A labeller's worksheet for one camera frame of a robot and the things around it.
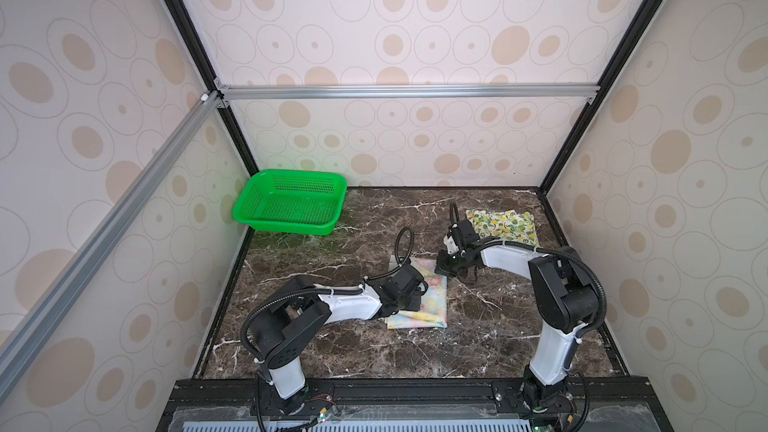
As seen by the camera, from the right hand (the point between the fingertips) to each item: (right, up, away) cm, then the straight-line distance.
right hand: (436, 268), depth 97 cm
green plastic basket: (-53, +23, +19) cm, 61 cm away
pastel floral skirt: (-2, -8, -9) cm, 12 cm away
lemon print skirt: (+28, +14, +10) cm, 33 cm away
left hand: (-4, -6, -9) cm, 12 cm away
